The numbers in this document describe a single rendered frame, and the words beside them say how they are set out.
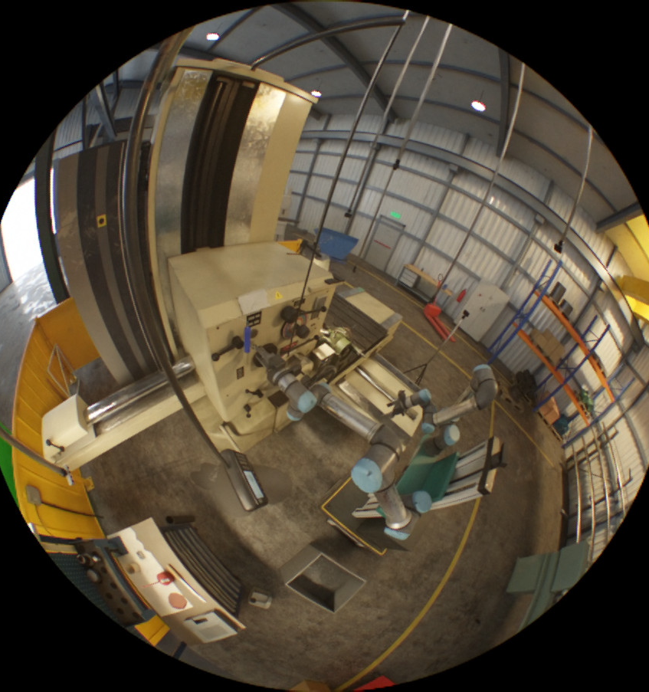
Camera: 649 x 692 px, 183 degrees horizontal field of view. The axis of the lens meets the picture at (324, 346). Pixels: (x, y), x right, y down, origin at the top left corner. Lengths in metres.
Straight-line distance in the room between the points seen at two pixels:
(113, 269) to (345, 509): 2.51
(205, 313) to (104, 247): 0.75
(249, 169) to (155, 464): 2.78
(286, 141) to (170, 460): 2.99
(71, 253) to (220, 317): 0.93
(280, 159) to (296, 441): 2.65
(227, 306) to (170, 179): 0.77
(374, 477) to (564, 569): 4.62
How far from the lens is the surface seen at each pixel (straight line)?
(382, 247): 8.79
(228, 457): 1.09
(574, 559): 4.93
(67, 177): 1.28
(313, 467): 2.46
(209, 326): 0.76
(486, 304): 7.63
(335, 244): 7.38
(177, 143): 1.23
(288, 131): 1.51
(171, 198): 1.22
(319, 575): 2.19
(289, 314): 0.89
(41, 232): 5.31
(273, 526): 2.36
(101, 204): 1.22
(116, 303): 1.36
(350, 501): 2.19
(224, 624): 1.61
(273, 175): 1.45
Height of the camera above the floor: 2.34
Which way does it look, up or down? 41 degrees down
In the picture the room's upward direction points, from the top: 21 degrees clockwise
